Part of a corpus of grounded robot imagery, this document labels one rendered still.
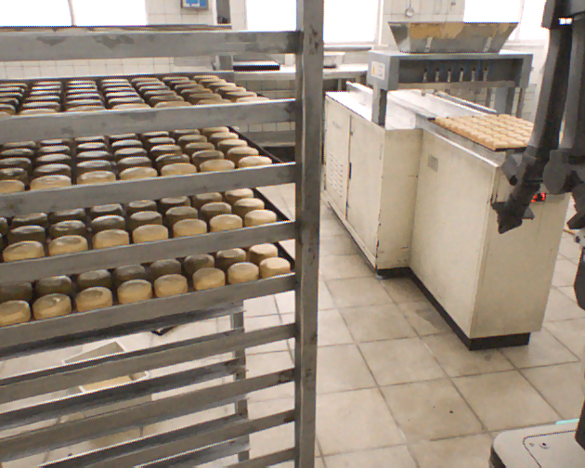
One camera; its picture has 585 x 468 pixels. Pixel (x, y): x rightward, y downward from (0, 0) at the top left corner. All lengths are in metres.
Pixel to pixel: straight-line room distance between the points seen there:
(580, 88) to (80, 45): 1.03
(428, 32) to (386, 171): 0.66
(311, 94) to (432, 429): 1.52
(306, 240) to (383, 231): 2.00
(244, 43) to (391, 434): 1.55
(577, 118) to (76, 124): 1.04
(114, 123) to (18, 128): 0.11
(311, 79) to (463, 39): 2.07
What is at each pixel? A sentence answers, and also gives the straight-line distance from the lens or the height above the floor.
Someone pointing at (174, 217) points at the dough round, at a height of 1.06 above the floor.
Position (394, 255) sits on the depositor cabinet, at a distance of 2.84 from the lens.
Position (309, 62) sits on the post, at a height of 1.30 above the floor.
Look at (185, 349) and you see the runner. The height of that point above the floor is 0.88.
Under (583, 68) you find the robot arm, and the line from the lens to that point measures 1.34.
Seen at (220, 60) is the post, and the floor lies 1.27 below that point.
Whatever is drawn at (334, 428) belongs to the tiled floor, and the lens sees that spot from 1.97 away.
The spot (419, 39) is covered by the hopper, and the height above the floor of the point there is 1.24.
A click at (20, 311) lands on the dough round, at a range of 0.83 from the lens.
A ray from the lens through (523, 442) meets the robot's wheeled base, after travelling 1.66.
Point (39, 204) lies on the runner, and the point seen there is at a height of 1.14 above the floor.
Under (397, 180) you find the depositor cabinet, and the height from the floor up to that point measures 0.58.
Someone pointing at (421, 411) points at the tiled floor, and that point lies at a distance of 2.08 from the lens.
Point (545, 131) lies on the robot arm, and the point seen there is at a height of 1.09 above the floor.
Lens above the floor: 1.36
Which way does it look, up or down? 23 degrees down
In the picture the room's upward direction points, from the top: straight up
